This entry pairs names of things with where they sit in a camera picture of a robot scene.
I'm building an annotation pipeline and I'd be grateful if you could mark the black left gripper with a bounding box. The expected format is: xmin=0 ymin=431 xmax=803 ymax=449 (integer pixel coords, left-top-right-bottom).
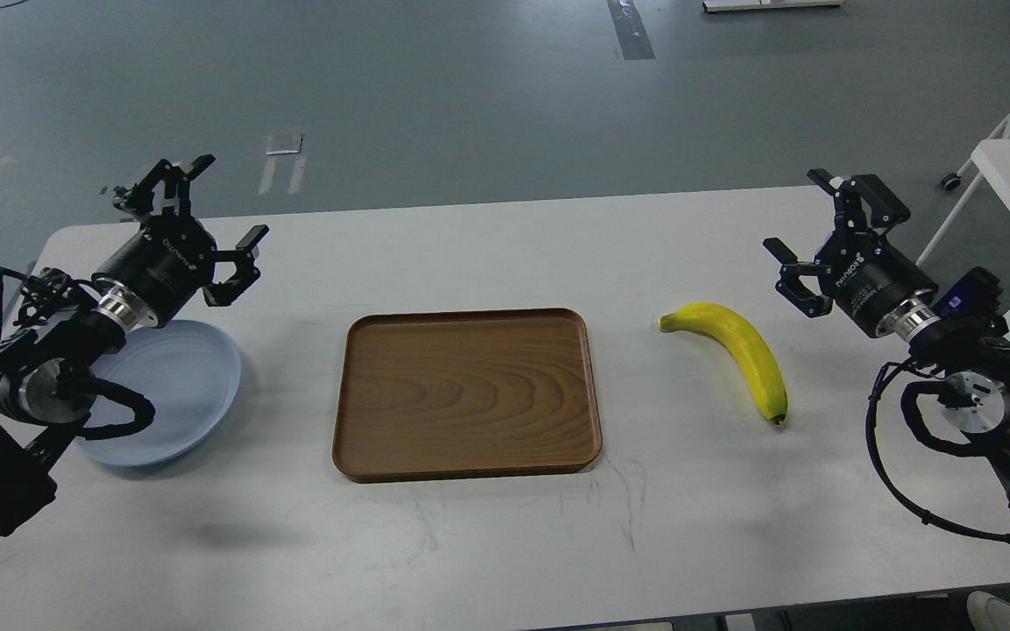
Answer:
xmin=91 ymin=155 xmax=269 ymax=328

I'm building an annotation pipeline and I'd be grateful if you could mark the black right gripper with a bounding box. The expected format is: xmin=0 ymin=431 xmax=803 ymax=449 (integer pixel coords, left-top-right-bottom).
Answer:
xmin=763 ymin=168 xmax=941 ymax=341

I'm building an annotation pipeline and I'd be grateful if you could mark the light blue plate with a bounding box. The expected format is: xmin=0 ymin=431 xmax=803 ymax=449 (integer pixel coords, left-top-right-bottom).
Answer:
xmin=74 ymin=320 xmax=242 ymax=467

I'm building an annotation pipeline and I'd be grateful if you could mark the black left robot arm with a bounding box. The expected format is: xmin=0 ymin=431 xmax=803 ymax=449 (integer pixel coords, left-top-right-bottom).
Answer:
xmin=0 ymin=154 xmax=268 ymax=538

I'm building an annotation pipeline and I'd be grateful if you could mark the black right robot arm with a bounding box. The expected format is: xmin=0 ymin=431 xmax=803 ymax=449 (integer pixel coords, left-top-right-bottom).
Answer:
xmin=763 ymin=168 xmax=1010 ymax=544

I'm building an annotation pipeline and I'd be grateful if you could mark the yellow banana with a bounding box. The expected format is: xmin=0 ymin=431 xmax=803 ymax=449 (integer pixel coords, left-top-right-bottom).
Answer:
xmin=658 ymin=302 xmax=789 ymax=427

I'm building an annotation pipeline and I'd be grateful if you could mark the brown wooden tray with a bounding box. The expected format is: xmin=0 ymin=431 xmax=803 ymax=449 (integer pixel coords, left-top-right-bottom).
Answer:
xmin=331 ymin=308 xmax=604 ymax=483

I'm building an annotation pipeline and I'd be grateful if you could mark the white shoe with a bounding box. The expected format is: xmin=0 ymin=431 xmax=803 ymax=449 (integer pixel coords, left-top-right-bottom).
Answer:
xmin=966 ymin=591 xmax=1010 ymax=630

